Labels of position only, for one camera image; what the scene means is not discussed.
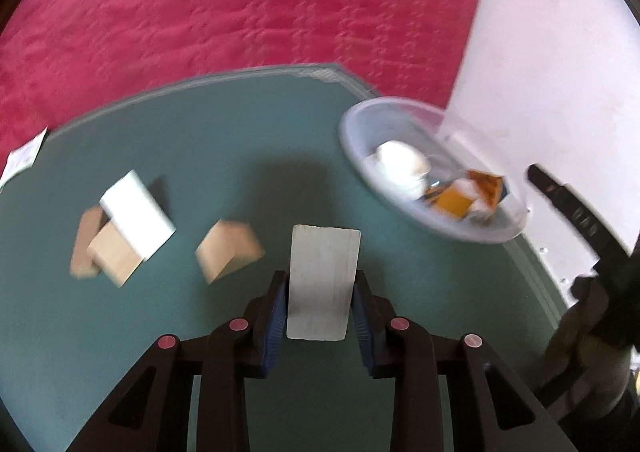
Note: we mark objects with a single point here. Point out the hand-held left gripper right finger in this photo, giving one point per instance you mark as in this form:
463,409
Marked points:
362,327

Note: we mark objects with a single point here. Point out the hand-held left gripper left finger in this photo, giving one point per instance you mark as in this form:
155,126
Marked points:
275,327

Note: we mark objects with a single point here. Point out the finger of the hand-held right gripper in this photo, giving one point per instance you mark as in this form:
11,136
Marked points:
575,212

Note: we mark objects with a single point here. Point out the wide white striped wedge block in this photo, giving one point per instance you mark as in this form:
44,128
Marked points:
322,282

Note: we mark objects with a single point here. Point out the small orange striped wedge block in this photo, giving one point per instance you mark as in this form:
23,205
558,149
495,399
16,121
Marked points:
487,184

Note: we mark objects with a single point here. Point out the large orange striped wedge block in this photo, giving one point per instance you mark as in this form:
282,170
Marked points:
452,203

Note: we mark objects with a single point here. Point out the clear plastic container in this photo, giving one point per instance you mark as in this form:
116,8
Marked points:
380,121

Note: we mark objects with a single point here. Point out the small beige wooden wedge block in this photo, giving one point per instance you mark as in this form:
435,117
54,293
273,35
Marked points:
227,249

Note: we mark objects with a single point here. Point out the large beige wooden wedge block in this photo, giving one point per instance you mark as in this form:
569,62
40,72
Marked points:
116,257

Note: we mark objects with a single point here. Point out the tall white striped wedge block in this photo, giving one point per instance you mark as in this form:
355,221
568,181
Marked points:
137,219

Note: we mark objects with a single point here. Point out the brown rectangular wooden block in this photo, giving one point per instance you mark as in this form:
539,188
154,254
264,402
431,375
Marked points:
84,244

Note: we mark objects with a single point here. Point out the white paper sheet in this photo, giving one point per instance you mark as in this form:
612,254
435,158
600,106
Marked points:
21,159

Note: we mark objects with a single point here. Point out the red quilted blanket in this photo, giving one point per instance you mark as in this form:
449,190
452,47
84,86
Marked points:
225,6

